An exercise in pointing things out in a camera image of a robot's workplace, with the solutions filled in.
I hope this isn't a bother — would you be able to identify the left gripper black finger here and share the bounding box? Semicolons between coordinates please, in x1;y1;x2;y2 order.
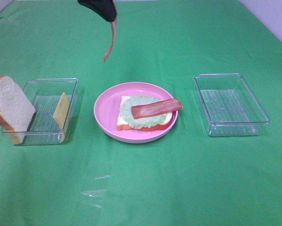
77;0;117;22

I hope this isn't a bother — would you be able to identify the bacon strip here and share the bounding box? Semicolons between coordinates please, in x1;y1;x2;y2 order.
103;14;119;62
131;98;183;119

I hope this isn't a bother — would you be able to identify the green lettuce leaf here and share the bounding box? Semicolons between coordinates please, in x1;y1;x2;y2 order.
120;94;169;129

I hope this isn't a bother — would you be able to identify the yellow cheese slice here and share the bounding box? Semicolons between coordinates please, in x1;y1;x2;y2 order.
53;92;70;143

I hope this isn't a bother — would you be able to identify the toast bread slice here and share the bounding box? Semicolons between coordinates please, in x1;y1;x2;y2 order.
116;95;174;131
0;75;36;133

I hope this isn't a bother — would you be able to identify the left clear plastic tray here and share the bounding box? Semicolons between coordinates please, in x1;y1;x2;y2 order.
1;78;79;145

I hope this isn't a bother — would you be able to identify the clear plastic tray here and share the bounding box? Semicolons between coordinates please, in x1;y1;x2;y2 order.
1;78;79;145
193;73;270;137

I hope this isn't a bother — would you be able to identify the pink round plate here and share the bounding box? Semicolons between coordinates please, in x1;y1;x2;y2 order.
94;82;178;144

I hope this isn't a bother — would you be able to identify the right clear plastic tray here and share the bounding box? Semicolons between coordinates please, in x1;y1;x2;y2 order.
193;73;270;137

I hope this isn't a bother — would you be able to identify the clear tape strip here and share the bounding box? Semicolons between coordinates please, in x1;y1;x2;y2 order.
80;162;112;209

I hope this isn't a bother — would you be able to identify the green tablecloth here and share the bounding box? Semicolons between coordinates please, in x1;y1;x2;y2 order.
0;0;282;226

